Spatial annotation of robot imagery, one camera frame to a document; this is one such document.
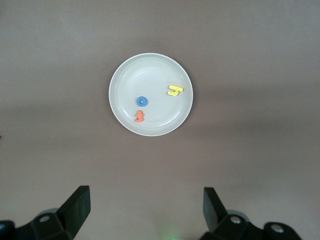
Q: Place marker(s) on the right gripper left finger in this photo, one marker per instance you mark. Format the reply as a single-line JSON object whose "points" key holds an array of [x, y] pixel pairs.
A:
{"points": [[72, 212]]}

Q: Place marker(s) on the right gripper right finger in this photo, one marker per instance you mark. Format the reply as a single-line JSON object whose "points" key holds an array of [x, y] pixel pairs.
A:
{"points": [[217, 215]]}

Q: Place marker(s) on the orange letter f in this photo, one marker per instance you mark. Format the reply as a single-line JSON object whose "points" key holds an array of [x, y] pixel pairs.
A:
{"points": [[139, 117]]}

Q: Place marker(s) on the blue letter o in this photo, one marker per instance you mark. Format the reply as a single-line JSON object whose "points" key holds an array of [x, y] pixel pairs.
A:
{"points": [[138, 101]]}

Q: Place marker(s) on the yellow letter h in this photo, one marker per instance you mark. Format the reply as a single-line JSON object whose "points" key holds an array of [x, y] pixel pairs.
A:
{"points": [[172, 93]]}

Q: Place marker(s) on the beige plate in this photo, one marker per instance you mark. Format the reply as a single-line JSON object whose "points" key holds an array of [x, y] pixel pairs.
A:
{"points": [[155, 75]]}

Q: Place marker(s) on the brown table cover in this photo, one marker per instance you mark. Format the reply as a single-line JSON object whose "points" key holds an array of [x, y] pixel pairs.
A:
{"points": [[75, 37]]}

